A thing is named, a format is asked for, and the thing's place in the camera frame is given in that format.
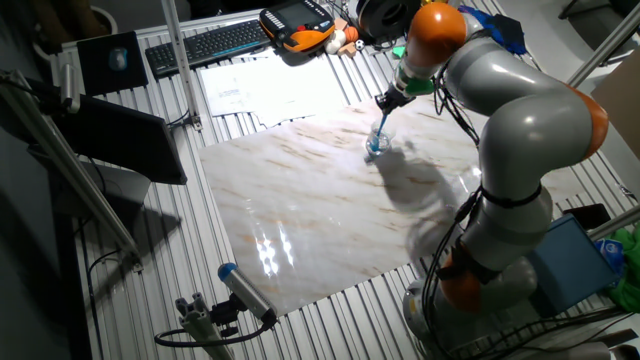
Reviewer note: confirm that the small soccer ball toy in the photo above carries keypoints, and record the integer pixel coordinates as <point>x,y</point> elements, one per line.
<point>360,45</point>

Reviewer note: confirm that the black computer keyboard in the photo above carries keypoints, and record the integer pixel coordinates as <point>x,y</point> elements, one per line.
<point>210,45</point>

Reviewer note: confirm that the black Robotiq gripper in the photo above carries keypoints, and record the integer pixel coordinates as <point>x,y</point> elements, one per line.
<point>398,97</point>

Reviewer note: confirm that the blue cloth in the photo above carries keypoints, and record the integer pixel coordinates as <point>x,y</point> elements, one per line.
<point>487,25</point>

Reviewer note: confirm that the blue box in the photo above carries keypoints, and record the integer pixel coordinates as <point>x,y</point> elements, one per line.
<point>570,265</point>

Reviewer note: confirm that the black flat device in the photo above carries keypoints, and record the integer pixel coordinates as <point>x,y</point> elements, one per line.
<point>590,216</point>

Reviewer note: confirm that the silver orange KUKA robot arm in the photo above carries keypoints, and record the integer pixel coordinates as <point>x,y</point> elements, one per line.
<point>530,130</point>

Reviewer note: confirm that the blue printed packet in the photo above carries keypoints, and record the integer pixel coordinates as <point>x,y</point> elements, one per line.
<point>610,250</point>

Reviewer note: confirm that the small green object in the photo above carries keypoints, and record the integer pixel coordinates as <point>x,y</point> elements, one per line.
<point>398,51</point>

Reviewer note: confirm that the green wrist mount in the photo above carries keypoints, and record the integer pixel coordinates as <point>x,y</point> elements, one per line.
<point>420,87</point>

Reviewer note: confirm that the black round spool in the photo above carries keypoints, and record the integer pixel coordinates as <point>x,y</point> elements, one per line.
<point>382,17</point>

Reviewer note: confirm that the silver camera with blue cap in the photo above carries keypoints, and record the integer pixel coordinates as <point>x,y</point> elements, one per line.
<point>245,290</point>

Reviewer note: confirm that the orange black teach pendant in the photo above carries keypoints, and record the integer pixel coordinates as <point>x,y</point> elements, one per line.
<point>300,20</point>

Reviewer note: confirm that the black mouse pad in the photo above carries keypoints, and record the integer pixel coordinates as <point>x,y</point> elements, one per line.
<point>95,70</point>

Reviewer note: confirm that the brown cardboard box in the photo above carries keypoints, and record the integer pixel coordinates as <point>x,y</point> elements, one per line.
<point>622,105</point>

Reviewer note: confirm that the thin aluminium beam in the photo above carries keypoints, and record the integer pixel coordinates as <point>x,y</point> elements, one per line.
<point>615,225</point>

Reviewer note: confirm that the grey computer mouse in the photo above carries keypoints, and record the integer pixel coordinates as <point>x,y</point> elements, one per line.
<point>118,59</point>

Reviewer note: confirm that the pink toy block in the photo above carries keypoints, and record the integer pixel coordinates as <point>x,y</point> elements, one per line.
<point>341,23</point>

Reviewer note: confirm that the white marble pattern sheet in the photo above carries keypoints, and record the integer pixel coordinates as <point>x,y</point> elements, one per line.
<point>300,200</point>

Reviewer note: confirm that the short aluminium profile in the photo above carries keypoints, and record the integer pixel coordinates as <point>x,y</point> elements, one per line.
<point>200,325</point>

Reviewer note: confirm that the long diagonal aluminium beam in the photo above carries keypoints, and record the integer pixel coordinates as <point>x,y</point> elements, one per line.
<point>75,175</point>

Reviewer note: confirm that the thick aluminium beam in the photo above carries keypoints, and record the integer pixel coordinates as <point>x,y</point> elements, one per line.
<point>605,47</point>

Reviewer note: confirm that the wooden toy block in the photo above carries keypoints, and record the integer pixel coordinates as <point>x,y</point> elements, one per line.
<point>347,50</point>

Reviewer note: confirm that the clear glass beaker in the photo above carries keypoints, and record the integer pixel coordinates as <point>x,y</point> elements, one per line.
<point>385,145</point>

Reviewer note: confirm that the white paper sheet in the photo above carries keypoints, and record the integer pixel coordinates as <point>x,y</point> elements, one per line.
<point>227,90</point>
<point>300,85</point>

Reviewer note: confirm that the yellow toy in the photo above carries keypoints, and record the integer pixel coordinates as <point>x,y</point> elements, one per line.
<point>434,2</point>

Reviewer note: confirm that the dark flat monitor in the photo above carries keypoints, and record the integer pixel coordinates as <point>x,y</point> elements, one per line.
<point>125,140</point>

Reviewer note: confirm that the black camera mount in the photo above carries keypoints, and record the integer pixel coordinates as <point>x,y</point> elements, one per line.
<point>225,315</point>

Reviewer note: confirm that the orange toy ball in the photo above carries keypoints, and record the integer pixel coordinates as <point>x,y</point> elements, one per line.
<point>351,34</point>

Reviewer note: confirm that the green cloth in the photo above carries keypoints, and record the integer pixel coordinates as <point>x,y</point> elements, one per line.
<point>630,290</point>

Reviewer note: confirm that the white toy figure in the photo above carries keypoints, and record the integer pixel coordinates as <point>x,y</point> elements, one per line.
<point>334,42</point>

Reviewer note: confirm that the black pouch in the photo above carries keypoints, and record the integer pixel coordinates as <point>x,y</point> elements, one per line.
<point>510,30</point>

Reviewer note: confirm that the upright aluminium post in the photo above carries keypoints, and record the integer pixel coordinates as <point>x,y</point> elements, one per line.
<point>177,55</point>

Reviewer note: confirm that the blue stirring rod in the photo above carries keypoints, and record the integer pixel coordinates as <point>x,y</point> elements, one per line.
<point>382,122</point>

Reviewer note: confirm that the grey monitor base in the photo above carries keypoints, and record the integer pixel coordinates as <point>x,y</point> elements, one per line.
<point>115,189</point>

